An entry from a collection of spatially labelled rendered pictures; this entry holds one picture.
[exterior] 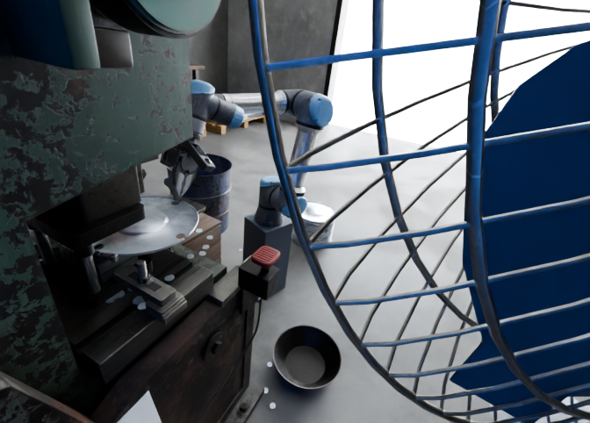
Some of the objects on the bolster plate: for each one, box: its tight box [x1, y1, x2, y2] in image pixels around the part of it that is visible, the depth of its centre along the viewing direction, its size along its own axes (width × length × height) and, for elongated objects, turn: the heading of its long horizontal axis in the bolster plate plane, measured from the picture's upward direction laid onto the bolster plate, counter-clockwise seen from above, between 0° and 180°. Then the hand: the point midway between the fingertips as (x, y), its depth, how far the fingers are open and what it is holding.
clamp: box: [113, 260, 187, 326], centre depth 65 cm, size 6×17×10 cm, turn 50°
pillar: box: [32, 230, 56, 264], centre depth 67 cm, size 2×2×14 cm
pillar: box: [79, 255, 101, 294], centre depth 61 cm, size 2×2×14 cm
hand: (178, 197), depth 92 cm, fingers closed
